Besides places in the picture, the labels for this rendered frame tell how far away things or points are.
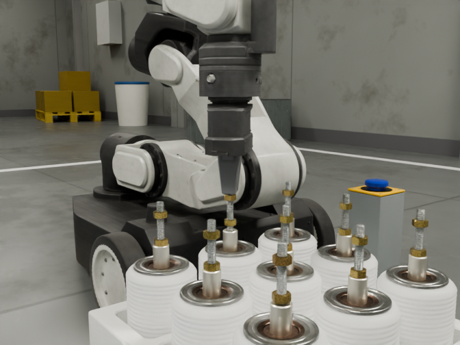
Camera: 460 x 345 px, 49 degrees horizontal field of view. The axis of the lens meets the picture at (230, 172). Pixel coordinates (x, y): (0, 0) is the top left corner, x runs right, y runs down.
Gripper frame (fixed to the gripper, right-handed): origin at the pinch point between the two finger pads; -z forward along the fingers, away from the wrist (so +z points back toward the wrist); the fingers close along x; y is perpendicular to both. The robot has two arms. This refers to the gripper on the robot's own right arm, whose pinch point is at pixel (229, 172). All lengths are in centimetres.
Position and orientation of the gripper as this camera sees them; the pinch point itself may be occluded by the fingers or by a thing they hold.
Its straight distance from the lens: 74.1
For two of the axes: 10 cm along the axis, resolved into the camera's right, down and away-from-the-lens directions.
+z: 0.0, -9.9, -1.7
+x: 1.7, -1.6, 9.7
